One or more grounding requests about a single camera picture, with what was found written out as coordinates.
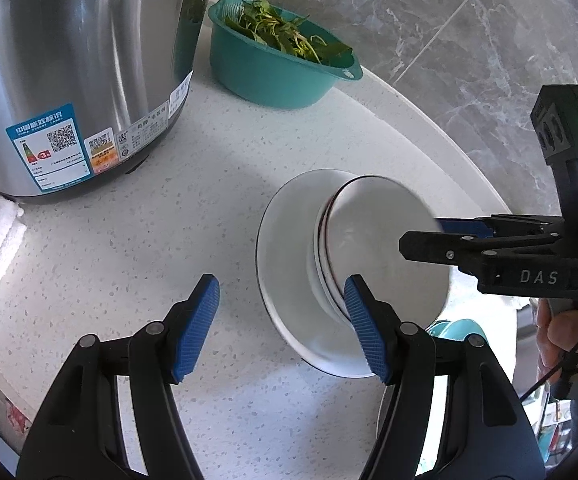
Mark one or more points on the stainless steel rice cooker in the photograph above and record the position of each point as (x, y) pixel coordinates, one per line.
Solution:
(79, 60)

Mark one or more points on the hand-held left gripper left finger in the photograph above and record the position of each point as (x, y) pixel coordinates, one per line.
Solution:
(196, 330)

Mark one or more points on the large white bowl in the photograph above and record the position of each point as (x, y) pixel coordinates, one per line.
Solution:
(284, 260)

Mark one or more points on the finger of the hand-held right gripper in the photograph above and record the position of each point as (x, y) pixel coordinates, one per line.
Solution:
(464, 225)
(449, 247)

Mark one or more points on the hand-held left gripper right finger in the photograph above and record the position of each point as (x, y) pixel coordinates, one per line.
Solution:
(366, 330)

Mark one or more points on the teal rimmed plate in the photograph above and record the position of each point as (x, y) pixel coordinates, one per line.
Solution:
(435, 334)

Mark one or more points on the leafy greens in basin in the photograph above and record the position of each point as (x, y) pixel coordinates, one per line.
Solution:
(284, 30)

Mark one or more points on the person's right hand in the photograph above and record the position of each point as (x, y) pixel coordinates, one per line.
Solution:
(564, 335)

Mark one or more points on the teal plastic basin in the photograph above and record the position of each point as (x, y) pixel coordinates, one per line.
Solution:
(269, 80)

